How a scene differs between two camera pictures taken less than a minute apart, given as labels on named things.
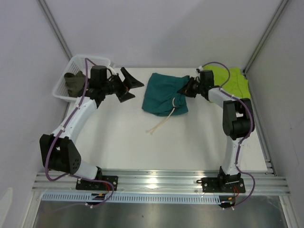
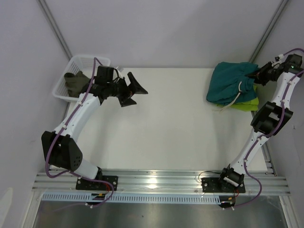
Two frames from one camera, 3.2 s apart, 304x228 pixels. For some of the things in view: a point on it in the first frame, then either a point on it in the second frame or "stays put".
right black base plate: [216, 185] stays put
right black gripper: [186, 90] -> [261, 73]
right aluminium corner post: [280, 9] stays put
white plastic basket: [77, 63] stays put
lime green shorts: [237, 85] -> [251, 106]
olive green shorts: [75, 84] stays put
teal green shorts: [162, 95] -> [229, 79]
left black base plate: [82, 184] stays put
